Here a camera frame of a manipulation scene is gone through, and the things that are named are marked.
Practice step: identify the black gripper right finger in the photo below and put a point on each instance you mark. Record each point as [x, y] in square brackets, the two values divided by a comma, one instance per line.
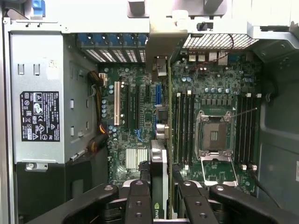
[196, 205]

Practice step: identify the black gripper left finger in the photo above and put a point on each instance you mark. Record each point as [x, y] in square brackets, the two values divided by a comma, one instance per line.
[137, 205]

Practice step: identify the silver chipset heatsink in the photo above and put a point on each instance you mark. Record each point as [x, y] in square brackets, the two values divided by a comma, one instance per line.
[136, 158]

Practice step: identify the CPU socket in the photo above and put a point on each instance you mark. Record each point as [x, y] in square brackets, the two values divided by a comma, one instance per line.
[213, 135]

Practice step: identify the black RAM slot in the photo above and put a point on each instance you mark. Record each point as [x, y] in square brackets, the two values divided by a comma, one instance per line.
[193, 130]
[254, 130]
[238, 130]
[188, 130]
[244, 130]
[179, 130]
[183, 130]
[249, 130]

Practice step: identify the green motherboard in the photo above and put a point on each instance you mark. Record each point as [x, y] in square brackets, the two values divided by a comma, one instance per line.
[144, 116]

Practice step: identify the black plastic cover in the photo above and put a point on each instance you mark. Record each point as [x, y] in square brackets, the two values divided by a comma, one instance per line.
[46, 186]

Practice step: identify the long black expansion slot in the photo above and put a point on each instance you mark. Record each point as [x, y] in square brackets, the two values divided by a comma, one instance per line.
[128, 107]
[137, 107]

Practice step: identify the white expansion slot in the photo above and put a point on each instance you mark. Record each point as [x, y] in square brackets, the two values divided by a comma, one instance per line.
[116, 105]

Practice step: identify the open black PC case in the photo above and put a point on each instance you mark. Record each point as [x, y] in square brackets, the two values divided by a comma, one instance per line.
[275, 140]

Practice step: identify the thin metal locking lever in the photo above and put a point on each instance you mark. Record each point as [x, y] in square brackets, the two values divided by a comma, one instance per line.
[245, 112]

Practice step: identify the blue expansion slot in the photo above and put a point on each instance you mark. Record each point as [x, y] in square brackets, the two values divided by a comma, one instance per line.
[158, 93]

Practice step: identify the short black expansion slot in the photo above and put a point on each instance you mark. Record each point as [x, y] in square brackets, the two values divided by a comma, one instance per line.
[147, 91]

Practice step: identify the grey power supply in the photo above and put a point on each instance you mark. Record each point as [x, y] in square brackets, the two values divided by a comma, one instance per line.
[35, 70]

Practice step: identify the grey plastic parts rack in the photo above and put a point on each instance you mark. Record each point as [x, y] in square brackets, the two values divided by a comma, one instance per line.
[137, 8]

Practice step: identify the blue case latch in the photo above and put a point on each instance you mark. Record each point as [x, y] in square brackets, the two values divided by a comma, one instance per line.
[38, 9]

